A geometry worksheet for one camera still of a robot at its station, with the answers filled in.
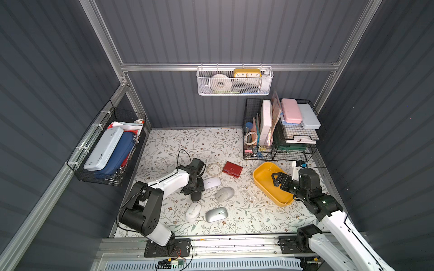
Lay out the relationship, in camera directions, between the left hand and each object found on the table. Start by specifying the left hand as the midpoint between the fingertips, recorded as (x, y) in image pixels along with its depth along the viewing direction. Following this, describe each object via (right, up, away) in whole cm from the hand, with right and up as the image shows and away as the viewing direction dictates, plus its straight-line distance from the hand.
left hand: (197, 189), depth 90 cm
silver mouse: (+10, -11, -7) cm, 17 cm away
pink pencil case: (+52, +43, +4) cm, 68 cm away
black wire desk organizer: (+46, +33, +5) cm, 57 cm away
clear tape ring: (+9, +9, +10) cm, 16 cm away
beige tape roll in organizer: (+32, +28, +22) cm, 48 cm away
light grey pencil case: (+64, +38, +7) cm, 75 cm away
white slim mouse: (-1, -9, -8) cm, 12 cm away
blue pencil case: (-28, +19, -23) cm, 41 cm away
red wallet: (+19, +9, +8) cm, 23 cm away
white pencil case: (-33, +22, -25) cm, 47 cm away
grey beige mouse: (+15, -2, -3) cm, 15 cm away
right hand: (+42, +7, -11) cm, 44 cm away
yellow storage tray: (+37, +4, +4) cm, 37 cm away
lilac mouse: (+7, +3, +2) cm, 8 cm away
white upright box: (+37, +36, -1) cm, 51 cm away
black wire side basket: (-32, +35, -9) cm, 48 cm away
